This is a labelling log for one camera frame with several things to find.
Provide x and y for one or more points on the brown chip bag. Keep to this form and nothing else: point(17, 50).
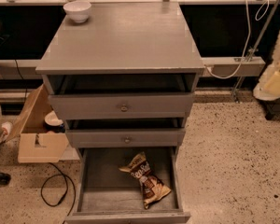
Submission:
point(153, 189)

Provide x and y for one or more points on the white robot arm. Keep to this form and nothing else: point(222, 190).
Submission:
point(268, 88)

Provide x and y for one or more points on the grey wooden drawer cabinet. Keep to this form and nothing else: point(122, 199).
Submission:
point(124, 48)

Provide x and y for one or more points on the grey top drawer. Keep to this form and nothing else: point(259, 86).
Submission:
point(122, 106)

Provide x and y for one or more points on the grey middle drawer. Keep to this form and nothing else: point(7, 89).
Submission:
point(126, 138)

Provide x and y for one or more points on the grey open bottom drawer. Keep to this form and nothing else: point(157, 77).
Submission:
point(107, 195)

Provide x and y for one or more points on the white plate in box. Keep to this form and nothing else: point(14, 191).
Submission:
point(51, 119)

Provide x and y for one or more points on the cardboard box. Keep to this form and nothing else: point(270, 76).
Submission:
point(36, 143)

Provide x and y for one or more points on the white ceramic bowl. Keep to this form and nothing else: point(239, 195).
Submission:
point(77, 11)

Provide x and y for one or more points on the black caster wheel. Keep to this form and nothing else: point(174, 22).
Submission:
point(4, 179)

